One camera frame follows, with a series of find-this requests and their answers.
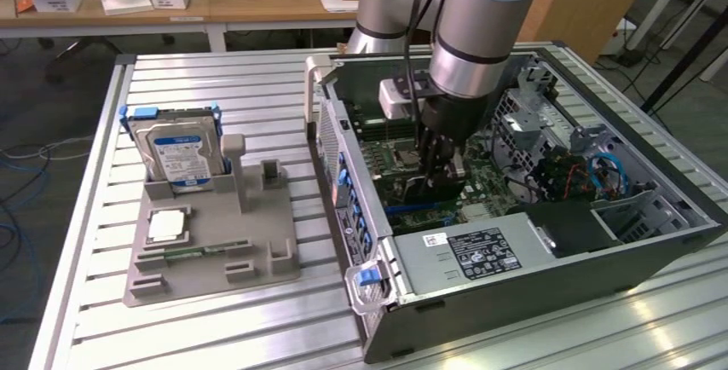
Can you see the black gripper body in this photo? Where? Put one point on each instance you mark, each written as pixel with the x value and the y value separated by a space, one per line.
pixel 449 118

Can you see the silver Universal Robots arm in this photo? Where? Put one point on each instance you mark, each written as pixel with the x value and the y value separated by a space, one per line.
pixel 483 24

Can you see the CPU socket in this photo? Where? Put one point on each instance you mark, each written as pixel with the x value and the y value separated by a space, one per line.
pixel 404 157

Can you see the metal disk bay cage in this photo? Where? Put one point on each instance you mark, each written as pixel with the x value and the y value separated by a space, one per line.
pixel 528 105

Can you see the green Dell motherboard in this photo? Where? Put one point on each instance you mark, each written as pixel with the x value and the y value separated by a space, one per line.
pixel 483 199

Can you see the blue expansion slot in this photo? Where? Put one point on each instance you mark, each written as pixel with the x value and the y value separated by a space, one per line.
pixel 397 209

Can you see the wooden cabinet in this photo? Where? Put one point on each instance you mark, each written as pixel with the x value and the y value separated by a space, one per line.
pixel 568 12

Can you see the grey power supply unit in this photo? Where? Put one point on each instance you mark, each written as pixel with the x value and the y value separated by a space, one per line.
pixel 432 267

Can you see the case latch blue tab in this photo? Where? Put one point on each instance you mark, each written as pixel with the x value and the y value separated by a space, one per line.
pixel 364 278

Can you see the black open PC case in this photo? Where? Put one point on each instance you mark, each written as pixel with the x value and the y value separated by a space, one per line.
pixel 512 302

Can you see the grey parts rack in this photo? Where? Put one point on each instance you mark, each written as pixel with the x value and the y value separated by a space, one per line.
pixel 227 225

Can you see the hard disk blue label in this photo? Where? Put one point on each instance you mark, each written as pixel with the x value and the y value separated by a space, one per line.
pixel 179 152

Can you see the green RAM stick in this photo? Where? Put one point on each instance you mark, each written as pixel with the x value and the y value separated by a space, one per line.
pixel 191 253

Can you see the silver CPU chip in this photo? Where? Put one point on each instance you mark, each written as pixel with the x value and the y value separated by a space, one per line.
pixel 165 227

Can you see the white square dish box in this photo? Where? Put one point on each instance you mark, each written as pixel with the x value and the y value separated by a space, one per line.
pixel 125 1

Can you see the wooden desk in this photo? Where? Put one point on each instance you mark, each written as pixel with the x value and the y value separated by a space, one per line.
pixel 85 20

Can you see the black office chair base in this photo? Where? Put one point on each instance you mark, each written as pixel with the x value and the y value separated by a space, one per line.
pixel 73 48

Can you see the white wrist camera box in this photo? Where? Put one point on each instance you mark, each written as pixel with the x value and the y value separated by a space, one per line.
pixel 395 99

